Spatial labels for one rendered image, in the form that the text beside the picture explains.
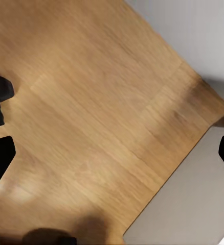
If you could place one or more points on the nightstand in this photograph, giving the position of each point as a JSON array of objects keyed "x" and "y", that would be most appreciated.
[{"x": 189, "y": 208}]

